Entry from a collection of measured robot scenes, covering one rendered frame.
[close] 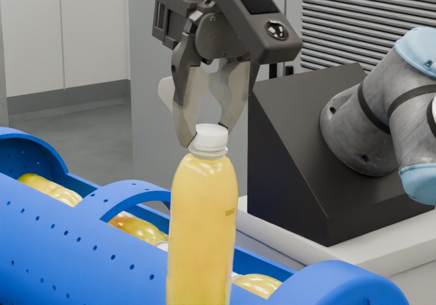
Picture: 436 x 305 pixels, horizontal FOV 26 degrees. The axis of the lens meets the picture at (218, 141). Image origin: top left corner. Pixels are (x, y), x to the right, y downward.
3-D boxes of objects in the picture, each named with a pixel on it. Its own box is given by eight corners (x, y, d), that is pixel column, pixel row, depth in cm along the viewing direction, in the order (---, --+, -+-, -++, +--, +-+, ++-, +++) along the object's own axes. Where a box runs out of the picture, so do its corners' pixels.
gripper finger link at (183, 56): (196, 100, 96) (218, 19, 93) (206, 107, 95) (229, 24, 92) (158, 98, 93) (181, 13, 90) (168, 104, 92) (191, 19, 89)
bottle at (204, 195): (151, 305, 102) (159, 142, 97) (193, 284, 108) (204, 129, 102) (201, 328, 98) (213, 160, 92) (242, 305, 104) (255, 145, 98)
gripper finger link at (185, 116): (161, 129, 100) (183, 47, 97) (192, 151, 96) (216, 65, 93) (137, 128, 98) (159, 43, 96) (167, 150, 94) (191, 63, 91)
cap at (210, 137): (181, 145, 97) (182, 128, 96) (205, 137, 100) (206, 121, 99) (210, 154, 95) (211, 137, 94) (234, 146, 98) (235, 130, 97)
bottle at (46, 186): (23, 165, 174) (81, 191, 161) (49, 183, 179) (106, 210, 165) (2, 198, 172) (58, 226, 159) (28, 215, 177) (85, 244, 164)
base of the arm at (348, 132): (365, 90, 160) (398, 54, 153) (415, 163, 155) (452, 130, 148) (303, 108, 150) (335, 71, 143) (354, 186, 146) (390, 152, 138)
